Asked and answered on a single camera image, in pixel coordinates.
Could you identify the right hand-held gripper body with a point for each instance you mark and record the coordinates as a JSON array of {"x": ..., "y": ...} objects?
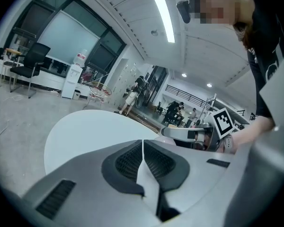
[{"x": 223, "y": 122}]

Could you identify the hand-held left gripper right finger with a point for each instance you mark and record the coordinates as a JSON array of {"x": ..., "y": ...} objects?
[{"x": 198, "y": 174}]

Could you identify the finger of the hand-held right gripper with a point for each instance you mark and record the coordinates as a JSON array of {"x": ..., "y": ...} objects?
[{"x": 177, "y": 133}]

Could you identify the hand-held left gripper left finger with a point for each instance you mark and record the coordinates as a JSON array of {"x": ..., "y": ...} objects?
[{"x": 85, "y": 174}]

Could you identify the person's right forearm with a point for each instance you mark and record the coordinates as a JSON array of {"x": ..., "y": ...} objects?
[{"x": 253, "y": 132}]

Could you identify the pink round object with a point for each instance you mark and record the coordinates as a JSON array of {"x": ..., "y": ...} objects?
[{"x": 164, "y": 141}]

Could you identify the black railing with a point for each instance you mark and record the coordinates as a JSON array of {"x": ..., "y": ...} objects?
[{"x": 187, "y": 94}]

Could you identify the black double door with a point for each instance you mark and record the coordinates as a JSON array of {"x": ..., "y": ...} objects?
[{"x": 157, "y": 84}]

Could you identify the white lockers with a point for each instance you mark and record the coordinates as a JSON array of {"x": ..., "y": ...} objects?
[{"x": 123, "y": 79}]

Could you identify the small grey waste bin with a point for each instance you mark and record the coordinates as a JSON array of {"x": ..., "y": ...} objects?
[{"x": 76, "y": 95}]

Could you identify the white water dispenser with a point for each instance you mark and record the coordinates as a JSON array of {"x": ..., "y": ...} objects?
[{"x": 71, "y": 81}]

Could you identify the person's black t-shirt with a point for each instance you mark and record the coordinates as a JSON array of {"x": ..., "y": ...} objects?
[{"x": 267, "y": 32}]

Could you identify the round ceiling detector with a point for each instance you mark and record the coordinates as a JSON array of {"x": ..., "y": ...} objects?
[{"x": 154, "y": 32}]

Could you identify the clear water bottle red label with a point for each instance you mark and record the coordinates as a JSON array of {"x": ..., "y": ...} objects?
[{"x": 80, "y": 58}]

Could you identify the person's head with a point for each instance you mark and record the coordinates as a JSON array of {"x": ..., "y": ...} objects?
[{"x": 217, "y": 6}]

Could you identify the long ceiling light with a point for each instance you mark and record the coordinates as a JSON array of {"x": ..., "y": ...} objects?
[{"x": 164, "y": 18}]

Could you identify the black office chair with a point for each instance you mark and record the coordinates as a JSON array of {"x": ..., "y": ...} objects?
[{"x": 32, "y": 60}]

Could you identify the large black-framed window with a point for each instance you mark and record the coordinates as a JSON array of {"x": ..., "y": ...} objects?
[{"x": 66, "y": 37}]

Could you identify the small wooden side table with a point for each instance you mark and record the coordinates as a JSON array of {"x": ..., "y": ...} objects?
[{"x": 13, "y": 51}]

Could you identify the metal frame stand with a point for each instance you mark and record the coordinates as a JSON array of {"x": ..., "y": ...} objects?
[{"x": 209, "y": 105}]

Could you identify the low white wall cabinet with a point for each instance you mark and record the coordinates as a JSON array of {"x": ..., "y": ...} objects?
[{"x": 49, "y": 78}]

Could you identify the black head-worn camera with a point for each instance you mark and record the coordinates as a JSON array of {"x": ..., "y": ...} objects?
[{"x": 184, "y": 11}]

